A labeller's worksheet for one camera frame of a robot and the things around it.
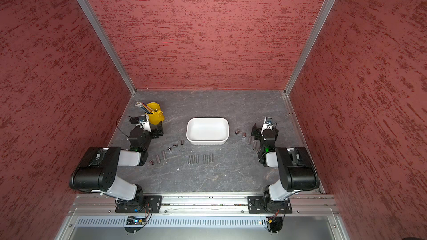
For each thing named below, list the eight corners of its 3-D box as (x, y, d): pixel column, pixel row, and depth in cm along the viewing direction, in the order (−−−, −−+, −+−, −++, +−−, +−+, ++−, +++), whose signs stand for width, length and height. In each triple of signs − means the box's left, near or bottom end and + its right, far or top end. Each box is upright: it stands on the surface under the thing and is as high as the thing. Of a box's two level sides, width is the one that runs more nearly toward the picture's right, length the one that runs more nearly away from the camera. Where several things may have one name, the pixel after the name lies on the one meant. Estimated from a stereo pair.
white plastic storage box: (186, 145, 95) (184, 140, 90) (189, 122, 106) (187, 116, 101) (229, 145, 95) (230, 140, 90) (228, 122, 106) (228, 117, 101)
